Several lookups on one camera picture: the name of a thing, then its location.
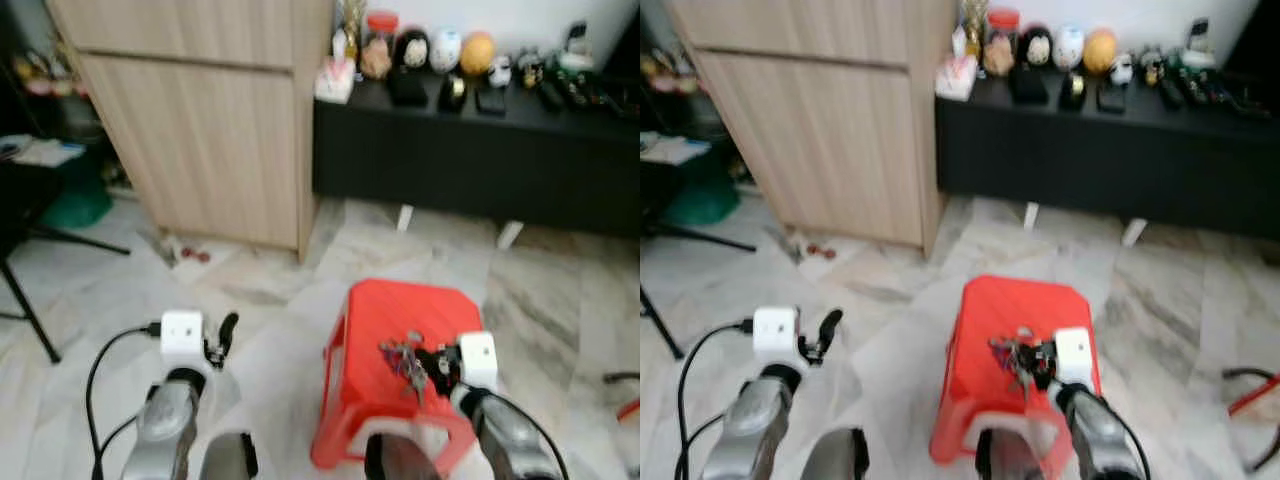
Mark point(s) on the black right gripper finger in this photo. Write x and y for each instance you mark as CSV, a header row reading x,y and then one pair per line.
x,y
428,353
1028,350
1030,377
432,380

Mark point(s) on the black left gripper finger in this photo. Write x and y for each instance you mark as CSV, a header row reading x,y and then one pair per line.
x,y
228,328
830,325

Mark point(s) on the keys bunch with carabiner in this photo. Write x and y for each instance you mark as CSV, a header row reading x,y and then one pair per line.
x,y
1010,358
403,358

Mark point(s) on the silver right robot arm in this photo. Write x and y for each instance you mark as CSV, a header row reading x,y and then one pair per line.
x,y
1100,440
510,440

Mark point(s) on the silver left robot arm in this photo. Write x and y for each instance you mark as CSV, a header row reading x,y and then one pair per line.
x,y
165,435
755,435

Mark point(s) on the red plastic stool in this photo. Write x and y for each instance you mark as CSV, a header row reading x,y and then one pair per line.
x,y
370,325
985,310

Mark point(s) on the small red floor item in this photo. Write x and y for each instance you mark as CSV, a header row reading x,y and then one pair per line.
x,y
820,250
195,255

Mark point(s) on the robot right leg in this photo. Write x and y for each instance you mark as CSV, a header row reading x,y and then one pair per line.
x,y
1005,458
395,460

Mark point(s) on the white sideboard foot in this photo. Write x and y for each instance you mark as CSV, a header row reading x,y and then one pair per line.
x,y
403,217
510,235
1133,232
1030,215

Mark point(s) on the black stand legs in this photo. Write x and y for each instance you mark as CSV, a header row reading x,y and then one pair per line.
x,y
30,300
700,238

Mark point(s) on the red and black tool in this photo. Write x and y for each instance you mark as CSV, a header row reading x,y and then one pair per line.
x,y
625,395
1255,395

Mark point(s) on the green bin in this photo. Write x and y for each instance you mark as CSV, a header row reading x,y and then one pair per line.
x,y
75,200
700,200

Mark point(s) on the black low sideboard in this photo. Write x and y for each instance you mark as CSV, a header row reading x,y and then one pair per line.
x,y
470,165
1100,160

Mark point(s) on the light wooden cabinet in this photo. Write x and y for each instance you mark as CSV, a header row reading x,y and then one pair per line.
x,y
820,130
200,130

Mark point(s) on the white papers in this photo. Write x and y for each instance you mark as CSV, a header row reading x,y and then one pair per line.
x,y
670,150
40,150

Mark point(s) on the small black case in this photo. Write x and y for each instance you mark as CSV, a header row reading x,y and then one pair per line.
x,y
490,100
1111,98

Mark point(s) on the black and gold case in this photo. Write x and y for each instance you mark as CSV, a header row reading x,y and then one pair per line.
x,y
455,92
1073,92

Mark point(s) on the black box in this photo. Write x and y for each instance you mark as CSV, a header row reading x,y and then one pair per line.
x,y
407,90
1028,88

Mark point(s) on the pink box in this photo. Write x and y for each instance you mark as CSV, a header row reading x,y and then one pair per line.
x,y
957,78
335,80

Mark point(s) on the black remote control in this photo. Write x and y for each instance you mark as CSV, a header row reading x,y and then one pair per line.
x,y
1170,93
550,95

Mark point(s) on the small white skull figurine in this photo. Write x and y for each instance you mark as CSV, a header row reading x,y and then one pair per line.
x,y
500,70
1122,68

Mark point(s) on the dark figurine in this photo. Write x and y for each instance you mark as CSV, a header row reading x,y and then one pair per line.
x,y
1153,68
528,70

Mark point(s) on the black haired doll head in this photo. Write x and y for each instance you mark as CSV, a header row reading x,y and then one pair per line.
x,y
411,50
1036,47

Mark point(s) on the orange ball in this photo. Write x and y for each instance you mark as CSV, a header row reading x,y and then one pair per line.
x,y
1100,50
477,53

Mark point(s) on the white egg figurine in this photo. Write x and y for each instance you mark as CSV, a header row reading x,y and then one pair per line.
x,y
446,48
1068,46

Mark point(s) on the jar with red lid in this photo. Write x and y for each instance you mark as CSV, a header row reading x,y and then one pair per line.
x,y
380,45
1000,42

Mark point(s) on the gold trophy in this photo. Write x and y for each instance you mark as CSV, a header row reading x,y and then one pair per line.
x,y
973,18
352,20

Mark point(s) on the white and black device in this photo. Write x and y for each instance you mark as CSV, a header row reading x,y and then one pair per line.
x,y
575,45
1198,42

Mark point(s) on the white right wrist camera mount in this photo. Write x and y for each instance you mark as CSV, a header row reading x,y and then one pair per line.
x,y
1072,355
478,360

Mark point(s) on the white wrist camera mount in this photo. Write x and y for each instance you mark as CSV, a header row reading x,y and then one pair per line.
x,y
1072,355
478,360
182,335
777,332

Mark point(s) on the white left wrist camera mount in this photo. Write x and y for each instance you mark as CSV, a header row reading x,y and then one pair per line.
x,y
777,332
182,335

